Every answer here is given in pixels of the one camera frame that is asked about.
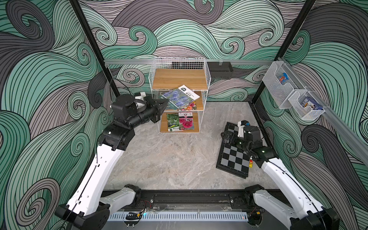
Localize magenta flower seed packet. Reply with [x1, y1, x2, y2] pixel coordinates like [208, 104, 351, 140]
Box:
[178, 112, 195, 131]

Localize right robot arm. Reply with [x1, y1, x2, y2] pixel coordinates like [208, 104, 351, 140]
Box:
[216, 120, 340, 230]

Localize lower clear wall bin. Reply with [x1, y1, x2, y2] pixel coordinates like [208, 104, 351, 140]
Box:
[288, 90, 325, 121]

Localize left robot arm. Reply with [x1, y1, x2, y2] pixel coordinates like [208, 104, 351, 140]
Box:
[55, 94, 169, 230]

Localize grey slotted cable duct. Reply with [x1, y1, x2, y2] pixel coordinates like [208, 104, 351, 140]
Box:
[107, 211, 249, 222]

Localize blue red item in bin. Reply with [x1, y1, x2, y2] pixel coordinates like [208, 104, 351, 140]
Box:
[278, 72, 289, 85]

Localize green leaf seed packet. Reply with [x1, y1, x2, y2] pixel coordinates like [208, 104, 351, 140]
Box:
[166, 113, 181, 132]

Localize black wall bin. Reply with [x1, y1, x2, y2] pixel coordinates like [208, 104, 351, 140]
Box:
[207, 62, 233, 80]

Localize upper clear wall bin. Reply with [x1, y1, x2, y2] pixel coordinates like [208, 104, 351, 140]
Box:
[263, 61, 297, 109]

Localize mixed colour flower seed packet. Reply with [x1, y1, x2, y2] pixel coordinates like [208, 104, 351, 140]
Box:
[180, 101, 197, 111]

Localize clear wall bin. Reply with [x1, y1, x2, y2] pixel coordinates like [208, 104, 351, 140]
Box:
[263, 61, 297, 109]
[288, 90, 325, 121]

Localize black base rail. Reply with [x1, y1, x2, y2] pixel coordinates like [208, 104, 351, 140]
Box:
[100, 189, 288, 210]

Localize white wire shelf rack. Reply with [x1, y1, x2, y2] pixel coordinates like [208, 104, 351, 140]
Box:
[149, 57, 211, 134]

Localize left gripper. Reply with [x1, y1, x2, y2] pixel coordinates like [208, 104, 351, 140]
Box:
[125, 98, 167, 131]

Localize blue card box in bin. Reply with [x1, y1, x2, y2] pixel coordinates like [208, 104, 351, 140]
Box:
[301, 96, 323, 110]

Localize lavender seed packet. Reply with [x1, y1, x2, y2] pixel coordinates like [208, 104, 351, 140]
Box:
[160, 85, 200, 110]

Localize black white chessboard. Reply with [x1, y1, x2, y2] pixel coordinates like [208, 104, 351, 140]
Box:
[216, 122, 250, 179]

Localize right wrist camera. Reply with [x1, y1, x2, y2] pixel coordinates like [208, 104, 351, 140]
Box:
[237, 120, 250, 138]

